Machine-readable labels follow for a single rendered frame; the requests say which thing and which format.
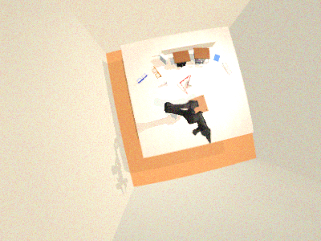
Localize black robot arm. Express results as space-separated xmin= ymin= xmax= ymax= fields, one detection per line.
xmin=165 ymin=100 xmax=205 ymax=136

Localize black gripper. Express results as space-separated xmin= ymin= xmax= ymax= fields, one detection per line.
xmin=197 ymin=120 xmax=211 ymax=143

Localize blue flat rectangular slab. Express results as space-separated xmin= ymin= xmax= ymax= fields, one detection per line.
xmin=213 ymin=54 xmax=220 ymax=62

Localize beige flat panel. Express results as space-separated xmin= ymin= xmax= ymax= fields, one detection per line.
xmin=161 ymin=40 xmax=216 ymax=55

